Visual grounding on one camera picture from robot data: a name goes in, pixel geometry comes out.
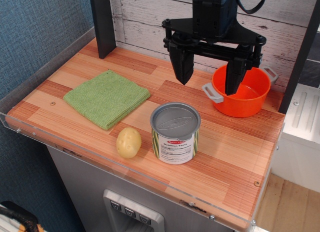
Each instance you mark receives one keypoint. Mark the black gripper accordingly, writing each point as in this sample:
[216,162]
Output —
[213,31]

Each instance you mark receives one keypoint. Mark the white toy sink unit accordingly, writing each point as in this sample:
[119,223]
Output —
[296,157]

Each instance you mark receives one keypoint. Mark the green towel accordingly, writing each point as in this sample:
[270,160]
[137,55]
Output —
[106,99]

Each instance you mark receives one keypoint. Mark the dark grey post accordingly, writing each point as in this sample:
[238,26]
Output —
[103,26]
[301,58]

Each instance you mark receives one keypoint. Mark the yellow toy potato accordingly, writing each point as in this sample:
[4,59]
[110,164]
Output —
[128,143]

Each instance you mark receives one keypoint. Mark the dark grey right post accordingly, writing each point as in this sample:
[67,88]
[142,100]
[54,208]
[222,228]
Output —
[301,58]

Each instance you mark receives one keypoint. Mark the grey toy fridge cabinet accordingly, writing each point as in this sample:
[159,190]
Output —
[86,183]

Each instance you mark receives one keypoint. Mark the orange pot with grey handles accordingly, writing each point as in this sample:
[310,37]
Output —
[250,96]

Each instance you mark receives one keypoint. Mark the orange object bottom left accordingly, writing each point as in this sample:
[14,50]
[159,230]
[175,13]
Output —
[31,228]

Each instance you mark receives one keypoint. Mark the toy tin can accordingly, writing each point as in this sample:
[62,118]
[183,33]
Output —
[175,130]

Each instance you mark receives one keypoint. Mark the silver dispenser panel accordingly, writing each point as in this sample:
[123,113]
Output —
[127,215]

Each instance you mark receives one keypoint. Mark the clear acrylic edge guard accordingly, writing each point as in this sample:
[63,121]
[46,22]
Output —
[226,179]

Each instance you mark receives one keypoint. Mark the dark grey left post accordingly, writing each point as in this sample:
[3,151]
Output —
[103,26]

